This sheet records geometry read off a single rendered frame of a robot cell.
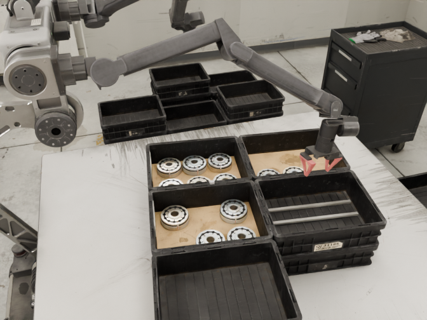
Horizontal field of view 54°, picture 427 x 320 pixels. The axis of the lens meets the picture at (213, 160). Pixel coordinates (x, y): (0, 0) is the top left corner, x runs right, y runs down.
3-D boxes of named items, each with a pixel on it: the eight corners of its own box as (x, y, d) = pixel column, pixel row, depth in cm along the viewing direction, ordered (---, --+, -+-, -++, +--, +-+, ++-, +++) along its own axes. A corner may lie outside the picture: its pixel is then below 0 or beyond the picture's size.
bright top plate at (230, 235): (230, 251, 142) (230, 249, 141) (224, 228, 149) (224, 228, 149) (258, 247, 143) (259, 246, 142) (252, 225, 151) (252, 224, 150)
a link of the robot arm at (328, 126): (319, 115, 140) (327, 123, 135) (338, 115, 142) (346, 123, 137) (314, 133, 143) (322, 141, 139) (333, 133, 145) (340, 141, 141)
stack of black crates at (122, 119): (112, 183, 277) (100, 126, 250) (107, 157, 300) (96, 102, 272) (171, 173, 286) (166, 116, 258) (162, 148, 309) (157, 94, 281)
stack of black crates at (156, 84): (160, 140, 317) (155, 86, 289) (153, 119, 339) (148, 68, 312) (211, 131, 326) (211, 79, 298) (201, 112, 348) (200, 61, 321)
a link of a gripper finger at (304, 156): (322, 178, 147) (329, 155, 142) (306, 181, 144) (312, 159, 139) (310, 167, 152) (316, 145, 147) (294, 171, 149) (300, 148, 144)
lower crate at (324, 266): (269, 280, 151) (271, 260, 143) (250, 221, 174) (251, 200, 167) (373, 266, 156) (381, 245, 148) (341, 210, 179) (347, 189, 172)
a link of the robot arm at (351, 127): (318, 100, 143) (331, 101, 134) (348, 100, 145) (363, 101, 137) (316, 135, 144) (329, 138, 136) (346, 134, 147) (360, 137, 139)
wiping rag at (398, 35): (388, 44, 279) (389, 39, 277) (369, 32, 295) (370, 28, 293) (424, 40, 285) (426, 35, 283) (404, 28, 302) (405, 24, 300)
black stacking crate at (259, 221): (154, 276, 139) (151, 254, 132) (151, 213, 162) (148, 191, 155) (271, 261, 144) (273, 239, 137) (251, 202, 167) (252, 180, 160)
